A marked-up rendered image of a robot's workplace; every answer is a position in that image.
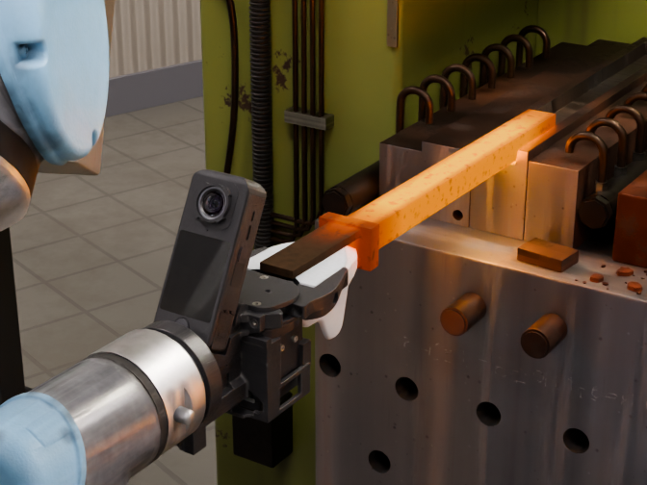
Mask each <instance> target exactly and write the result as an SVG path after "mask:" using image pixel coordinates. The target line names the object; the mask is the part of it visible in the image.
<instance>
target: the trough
mask: <svg viewBox="0 0 647 485"><path fill-rule="evenodd" d="M646 65H647V42H644V43H642V44H641V45H639V46H637V47H636V48H635V49H634V50H632V51H630V52H629V53H627V54H626V55H624V56H622V57H621V58H619V59H618V60H616V61H614V62H613V63H611V64H609V65H607V66H606V67H604V68H603V69H601V70H599V71H598V72H596V73H595V74H593V75H591V76H590V77H588V78H587V79H585V80H583V81H582V82H580V83H579V84H577V85H575V86H574V87H572V88H571V89H569V90H568V91H566V92H565V93H563V94H561V95H560V96H558V97H557V98H555V99H553V100H552V101H550V102H549V103H547V104H545V105H544V106H542V107H540V108H539V109H537V111H541V112H546V113H552V114H556V125H557V124H559V123H560V122H561V121H562V120H564V119H565V118H567V117H568V116H570V115H572V114H573V113H575V112H576V111H578V110H580V109H581V108H583V107H584V106H586V105H587V104H589V103H590V102H592V101H593V100H595V99H596V98H598V97H599V96H601V95H602V94H604V93H605V92H607V91H608V90H610V89H612V88H613V87H615V86H616V85H618V84H619V83H621V82H622V81H624V80H625V79H627V78H628V77H630V76H631V75H633V74H635V73H636V72H638V70H640V69H641V68H643V67H644V66H646Z"/></svg>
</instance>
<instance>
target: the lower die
mask: <svg viewBox="0 0 647 485"><path fill-rule="evenodd" d="M644 42H647V38H641V39H639V40H637V41H636V42H634V43H632V44H629V43H624V42H617V41H610V40H604V39H597V40H596V41H594V42H592V43H590V44H589V45H587V46H586V45H580V44H575V43H568V42H561V43H559V44H557V45H556V46H554V47H552V48H550V58H542V53H541V54H539V55H537V56H536V57H534V58H532V67H531V68H527V67H525V63H523V64H520V65H519V66H517V67H515V72H514V78H507V77H506V74H507V73H505V74H503V75H502V76H500V77H498V78H496V87H495V88H494V89H489V88H488V83H487V84H485V85H483V86H482V87H480V88H478V89H477V90H476V99H475V100H469V99H468V94H466V95H465V96H463V97H461V98H459V99H457V100H456V101H455V111H454V112H448V111H447V106H446V107H444V108H442V109H440V110H439V111H437V112H435V113H433V123H432V124H426V123H425V118H423V119H421V120H420V121H418V122H416V123H414V124H412V125H411V126H409V127H407V128H405V129H403V130H402V131H400V132H398V133H397V134H395V135H394V136H392V137H390V138H388V139H386V140H384V141H382V142H381V143H380V144H379V196H378V197H381V196H382V195H384V194H385V193H387V192H389V191H391V190H392V189H394V188H396V187H397V186H399V185H401V184H402V183H404V182H406V181H408V180H409V179H411V178H413V177H414V176H416V175H418V174H419V173H421V172H423V171H424V170H426V169H428V168H430V167H431V166H434V165H435V164H437V163H439V162H440V161H442V160H444V159H446V158H447V157H449V156H451V155H452V154H453V153H455V152H456V151H458V150H460V149H462V148H463V147H465V146H467V145H468V144H470V143H472V142H473V141H475V140H477V139H479V138H481V137H483V136H484V135H486V134H488V133H489V132H491V131H493V130H494V129H496V128H498V127H500V126H501V125H503V124H505V123H506V122H508V121H510V120H511V119H512V118H514V117H516V116H517V115H520V114H521V113H523V112H525V111H526V110H528V109H531V110H537V109H539V108H540V107H542V106H544V105H545V104H547V103H549V102H550V101H552V100H553V99H555V98H557V97H558V96H560V95H561V94H563V93H565V92H566V91H568V90H569V89H571V88H572V87H574V86H575V85H577V84H579V83H580V82H582V81H583V80H585V79H587V78H588V77H590V76H591V75H593V74H595V73H596V72H598V71H599V70H601V69H603V68H604V67H606V66H607V65H609V64H611V63H613V62H614V61H616V60H618V59H619V58H621V57H622V56H624V55H626V54H627V53H629V52H630V51H632V50H634V49H635V48H636V47H637V46H639V45H641V44H642V43H644ZM646 84H647V65H646V66H644V67H643V68H641V69H640V70H638V72H636V73H635V74H633V75H631V76H630V77H628V78H627V79H625V80H624V81H622V82H621V83H619V84H618V85H616V86H615V87H613V88H612V89H610V90H608V91H607V92H605V93H604V94H602V95H601V96H599V97H598V98H596V99H595V100H593V101H592V102H590V103H589V104H587V105H586V106H584V107H583V108H581V109H580V110H578V111H576V112H575V113H573V114H572V115H570V116H568V117H567V118H565V119H564V120H562V121H561V122H560V123H559V124H557V125H556V126H554V127H553V128H551V129H550V130H548V131H547V132H545V133H544V134H542V135H541V136H539V137H538V138H536V139H535V140H533V141H531V142H530V143H528V144H527V145H525V146H523V147H522V148H520V149H519V150H518V153H517V159H516V164H515V165H513V164H511V165H509V166H507V167H505V168H504V169H502V170H501V171H499V172H498V173H496V174H495V175H493V176H491V177H490V178H488V179H487V180H485V181H484V182H482V183H481V184H479V185H477V186H476V187H474V188H473V189H471V190H470V191H468V192H466V193H465V194H463V195H461V196H460V197H458V198H457V199H456V200H455V201H453V202H452V203H450V204H449V205H447V206H445V207H444V208H442V209H441V210H439V211H438V212H436V213H435V214H433V215H431V216H430V217H428V218H431V219H435V220H439V221H444V222H447V223H451V224H455V225H460V226H464V227H470V228H473V229H478V230H481V231H485V232H489V233H494V234H498V235H502V236H506V237H511V238H514V239H518V240H524V241H527V242H529V241H530V240H532V239H534V238H538V239H541V240H544V241H548V242H551V243H557V244H560V245H564V246H567V247H571V248H574V249H576V248H577V247H579V246H580V245H581V244H582V243H584V242H585V241H586V240H587V239H588V238H589V237H591V236H592V235H593V234H594V233H595V232H596V231H598V230H599V229H600V228H598V229H591V228H589V227H588V226H586V225H585V224H583V223H582V222H581V218H580V215H579V212H578V209H579V208H580V206H581V204H582V201H583V200H584V199H585V198H587V197H588V196H589V195H590V194H592V193H593V192H594V191H595V190H594V189H595V180H597V176H598V164H599V150H598V148H597V146H596V145H595V144H594V143H593V142H591V141H589V140H580V141H578V142H577V144H576V146H575V149H574V153H571V154H570V153H565V146H566V142H568V140H569V139H570V138H571V136H573V135H574V134H576V133H578V132H581V131H586V129H587V127H588V125H589V124H590V123H591V122H592V121H593V120H595V119H597V118H600V117H606V115H607V113H608V111H609V110H610V109H611V108H613V107H615V106H616V105H621V104H624V102H625V100H626V99H627V98H628V97H629V96H630V95H632V94H633V93H636V92H641V90H642V89H643V87H644V86H645V85H646ZM614 119H615V120H616V121H618V122H619V123H620V124H621V125H622V126H623V127H624V129H625V130H626V133H627V136H628V145H627V156H626V166H627V165H628V164H629V163H631V162H632V161H633V151H634V149H635V139H636V128H637V127H636V121H635V119H634V118H633V117H632V116H631V115H629V114H625V113H621V114H618V115H616V116H615V118H614ZM595 134H596V135H598V136H600V137H601V138H602V139H603V140H604V142H605V144H606V145H607V148H608V172H607V180H609V179H610V178H611V177H613V176H614V165H616V163H617V151H618V135H617V134H616V132H615V131H614V130H613V129H612V128H610V127H607V126H601V127H599V128H598V129H597V130H596V131H595ZM455 210H459V211H460V212H461V213H462V215H463V218H462V220H456V219H455V218H454V217H453V211H455Z"/></svg>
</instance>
